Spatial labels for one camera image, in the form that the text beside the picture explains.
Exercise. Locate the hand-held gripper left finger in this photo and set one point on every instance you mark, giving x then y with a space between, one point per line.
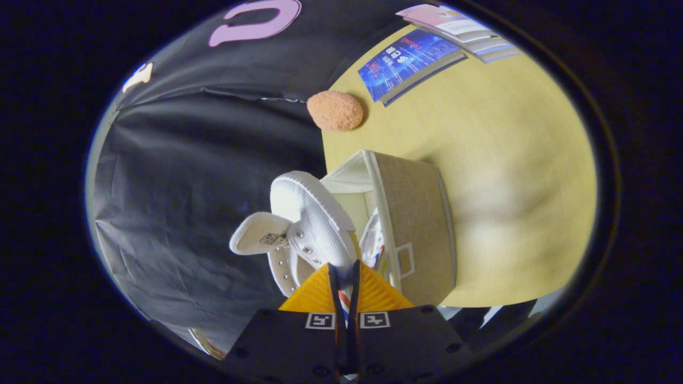
283 346

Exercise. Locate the orange fuzzy ball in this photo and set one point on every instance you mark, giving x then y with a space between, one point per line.
335 111

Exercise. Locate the blue cover book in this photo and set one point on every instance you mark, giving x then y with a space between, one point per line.
405 64

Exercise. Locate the beige fabric storage box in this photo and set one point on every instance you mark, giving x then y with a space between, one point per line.
416 213

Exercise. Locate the white canvas shoe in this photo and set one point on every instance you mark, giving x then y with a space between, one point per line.
309 213
373 242

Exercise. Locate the black backdrop cloth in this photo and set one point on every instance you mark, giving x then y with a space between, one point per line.
187 186

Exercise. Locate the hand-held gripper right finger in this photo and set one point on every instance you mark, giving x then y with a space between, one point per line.
411 346

